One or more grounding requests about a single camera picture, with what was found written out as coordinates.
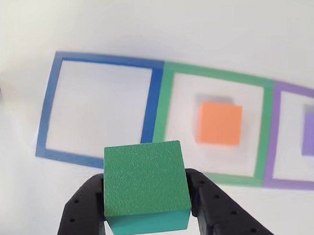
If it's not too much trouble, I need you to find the green foam block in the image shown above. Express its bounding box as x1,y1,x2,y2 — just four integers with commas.
100,140,193,235

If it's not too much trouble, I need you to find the orange foam block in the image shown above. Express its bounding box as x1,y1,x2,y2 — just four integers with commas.
194,99,245,149

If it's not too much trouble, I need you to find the purple square frame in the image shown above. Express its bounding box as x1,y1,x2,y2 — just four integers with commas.
257,79,314,194

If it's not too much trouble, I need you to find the blue square frame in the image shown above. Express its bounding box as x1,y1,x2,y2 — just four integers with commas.
29,45,170,172

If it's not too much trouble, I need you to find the green square frame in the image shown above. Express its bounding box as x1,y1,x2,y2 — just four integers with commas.
148,55,280,193

